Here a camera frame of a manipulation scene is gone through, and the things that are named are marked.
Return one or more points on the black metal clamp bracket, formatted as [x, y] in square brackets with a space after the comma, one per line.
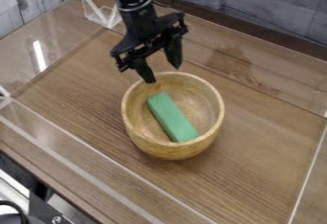
[42, 213]

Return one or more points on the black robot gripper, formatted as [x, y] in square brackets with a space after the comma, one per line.
[150, 33]

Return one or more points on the light wooden bowl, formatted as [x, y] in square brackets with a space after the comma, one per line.
[201, 102]

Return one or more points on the clear acrylic enclosure wall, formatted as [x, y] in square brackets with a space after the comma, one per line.
[220, 145]

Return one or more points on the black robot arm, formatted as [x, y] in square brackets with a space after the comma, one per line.
[150, 33]

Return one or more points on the clear acrylic corner bracket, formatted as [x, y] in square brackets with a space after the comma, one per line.
[105, 16]

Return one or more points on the green rectangular block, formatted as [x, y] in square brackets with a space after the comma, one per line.
[177, 125]

